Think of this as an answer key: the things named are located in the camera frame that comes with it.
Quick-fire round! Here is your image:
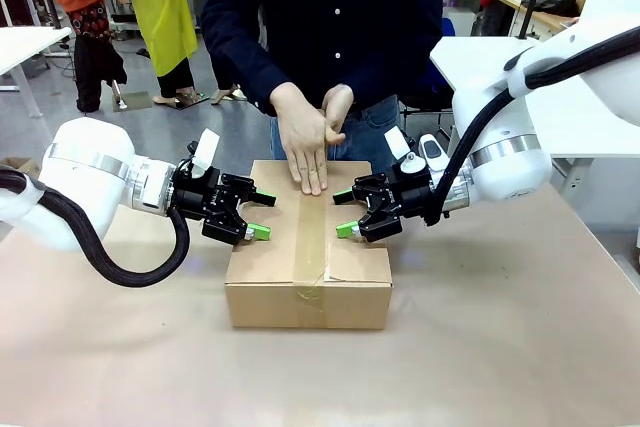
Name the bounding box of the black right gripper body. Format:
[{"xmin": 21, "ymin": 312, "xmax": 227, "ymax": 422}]
[{"xmin": 387, "ymin": 171, "xmax": 437, "ymax": 221}]

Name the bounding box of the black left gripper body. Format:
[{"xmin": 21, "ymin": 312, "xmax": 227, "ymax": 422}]
[{"xmin": 174, "ymin": 166, "xmax": 227, "ymax": 223}]

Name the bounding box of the brown cardboard shipping box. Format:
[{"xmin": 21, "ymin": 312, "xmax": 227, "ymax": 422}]
[{"xmin": 224, "ymin": 159, "xmax": 393, "ymax": 331}]

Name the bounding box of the brown packing tape strip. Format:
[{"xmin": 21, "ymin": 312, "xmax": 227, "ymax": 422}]
[{"xmin": 287, "ymin": 190, "xmax": 332, "ymax": 329}]

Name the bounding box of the person's right forearm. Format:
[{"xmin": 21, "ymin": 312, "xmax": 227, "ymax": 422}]
[{"xmin": 202, "ymin": 16, "xmax": 295, "ymax": 117}]

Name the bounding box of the small cardboard box on floor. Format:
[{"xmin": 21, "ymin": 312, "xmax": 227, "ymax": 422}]
[{"xmin": 0, "ymin": 156, "xmax": 42, "ymax": 181}]

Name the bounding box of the person's right hand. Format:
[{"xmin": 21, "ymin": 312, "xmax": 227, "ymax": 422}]
[{"xmin": 269, "ymin": 81, "xmax": 347, "ymax": 197}]

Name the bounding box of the person's left hand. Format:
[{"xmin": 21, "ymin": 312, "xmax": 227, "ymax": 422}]
[{"xmin": 321, "ymin": 84, "xmax": 355, "ymax": 131}]

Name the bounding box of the person in grey jacket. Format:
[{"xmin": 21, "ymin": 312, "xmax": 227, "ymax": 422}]
[{"xmin": 189, "ymin": 0, "xmax": 249, "ymax": 106}]

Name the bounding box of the person in dark shirt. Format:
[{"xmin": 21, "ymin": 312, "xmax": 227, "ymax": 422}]
[{"xmin": 202, "ymin": 0, "xmax": 445, "ymax": 162}]

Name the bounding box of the person in yellow apron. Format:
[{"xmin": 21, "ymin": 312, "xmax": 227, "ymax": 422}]
[{"xmin": 113, "ymin": 0, "xmax": 201, "ymax": 108}]

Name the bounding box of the person in orange top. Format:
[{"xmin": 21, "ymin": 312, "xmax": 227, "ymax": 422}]
[{"xmin": 34, "ymin": 0, "xmax": 129, "ymax": 114}]

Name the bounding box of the wooden top workbench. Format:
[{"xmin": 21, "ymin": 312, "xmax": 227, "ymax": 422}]
[{"xmin": 498, "ymin": 0, "xmax": 581, "ymax": 39}]

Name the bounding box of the black bag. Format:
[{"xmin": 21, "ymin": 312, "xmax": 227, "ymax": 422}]
[{"xmin": 522, "ymin": 0, "xmax": 581, "ymax": 18}]

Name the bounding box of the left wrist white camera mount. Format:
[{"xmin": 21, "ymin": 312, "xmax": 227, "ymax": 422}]
[{"xmin": 192, "ymin": 129, "xmax": 222, "ymax": 173}]

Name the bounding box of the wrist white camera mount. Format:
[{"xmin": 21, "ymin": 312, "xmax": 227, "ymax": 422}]
[
  {"xmin": 383, "ymin": 128, "xmax": 410, "ymax": 159},
  {"xmin": 192, "ymin": 129, "xmax": 222, "ymax": 173}
]

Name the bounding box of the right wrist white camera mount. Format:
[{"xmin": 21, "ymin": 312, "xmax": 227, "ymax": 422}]
[{"xmin": 383, "ymin": 128, "xmax": 410, "ymax": 159}]

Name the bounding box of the right arm black cable sleeve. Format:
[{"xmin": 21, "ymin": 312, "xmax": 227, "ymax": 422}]
[{"xmin": 424, "ymin": 26, "xmax": 640, "ymax": 226}]

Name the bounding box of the arm black cable sleeve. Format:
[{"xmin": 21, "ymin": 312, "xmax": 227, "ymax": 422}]
[
  {"xmin": 424, "ymin": 26, "xmax": 640, "ymax": 226},
  {"xmin": 0, "ymin": 166, "xmax": 192, "ymax": 289}
]

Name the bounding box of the left arm black cable sleeve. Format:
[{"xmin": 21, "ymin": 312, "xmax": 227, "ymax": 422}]
[{"xmin": 0, "ymin": 166, "xmax": 192, "ymax": 289}]

